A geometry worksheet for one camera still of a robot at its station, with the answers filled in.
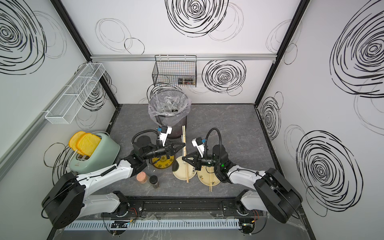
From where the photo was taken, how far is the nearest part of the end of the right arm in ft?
2.09

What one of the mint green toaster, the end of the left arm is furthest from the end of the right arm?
the mint green toaster

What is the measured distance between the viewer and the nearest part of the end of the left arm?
0.62m
